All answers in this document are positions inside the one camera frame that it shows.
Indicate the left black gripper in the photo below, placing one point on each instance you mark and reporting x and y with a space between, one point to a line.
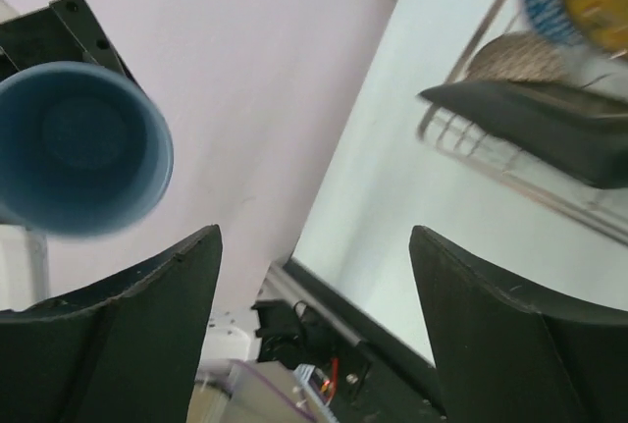
65 30

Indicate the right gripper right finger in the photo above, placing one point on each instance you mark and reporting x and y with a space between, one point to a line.
507 349

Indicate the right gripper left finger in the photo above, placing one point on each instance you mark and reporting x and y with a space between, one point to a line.
108 334

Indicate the light blue plastic cup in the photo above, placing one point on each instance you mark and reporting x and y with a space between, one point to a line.
84 151

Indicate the steel wire dish rack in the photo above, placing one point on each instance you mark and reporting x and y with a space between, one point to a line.
602 211

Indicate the black floral square plate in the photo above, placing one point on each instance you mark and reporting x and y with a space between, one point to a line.
581 133

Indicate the red patterned white bowl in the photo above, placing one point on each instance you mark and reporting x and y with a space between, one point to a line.
518 56

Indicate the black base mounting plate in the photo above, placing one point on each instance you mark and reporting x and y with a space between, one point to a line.
302 320

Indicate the left slotted cable duct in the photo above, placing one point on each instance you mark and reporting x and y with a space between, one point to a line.
319 387

